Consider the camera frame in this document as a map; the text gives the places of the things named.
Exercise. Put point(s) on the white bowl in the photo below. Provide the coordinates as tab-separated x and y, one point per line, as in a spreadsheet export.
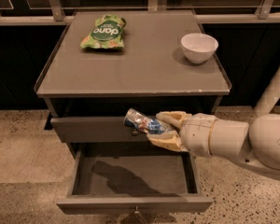
198	48

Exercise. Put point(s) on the green snack bag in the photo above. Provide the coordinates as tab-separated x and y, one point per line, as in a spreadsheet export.
107	33

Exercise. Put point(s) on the brass upper drawer knob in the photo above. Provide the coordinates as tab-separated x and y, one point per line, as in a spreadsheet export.
135	132

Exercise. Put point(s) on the grey cabinet with glass top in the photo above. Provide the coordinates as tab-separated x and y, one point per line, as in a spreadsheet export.
150	74

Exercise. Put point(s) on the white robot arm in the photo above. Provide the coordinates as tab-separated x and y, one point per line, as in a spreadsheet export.
253	146

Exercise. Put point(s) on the grey open middle drawer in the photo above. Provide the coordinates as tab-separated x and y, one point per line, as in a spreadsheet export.
117	178

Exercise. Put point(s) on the white diagonal post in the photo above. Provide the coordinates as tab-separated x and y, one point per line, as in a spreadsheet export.
270	97

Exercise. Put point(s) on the brass drawer knob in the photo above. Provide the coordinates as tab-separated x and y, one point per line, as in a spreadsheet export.
135	132
135	217

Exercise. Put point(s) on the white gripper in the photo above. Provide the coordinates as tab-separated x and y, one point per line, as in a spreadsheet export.
196	133

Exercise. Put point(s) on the brass middle drawer knob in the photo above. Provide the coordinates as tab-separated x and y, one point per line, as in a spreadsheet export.
135	217

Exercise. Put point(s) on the crushed redbull can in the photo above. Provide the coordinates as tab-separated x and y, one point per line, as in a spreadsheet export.
145	124

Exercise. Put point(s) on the metal railing frame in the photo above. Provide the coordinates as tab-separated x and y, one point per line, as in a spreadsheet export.
17	12

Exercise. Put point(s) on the grey closed upper drawer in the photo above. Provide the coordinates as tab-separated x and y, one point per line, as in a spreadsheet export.
94	130

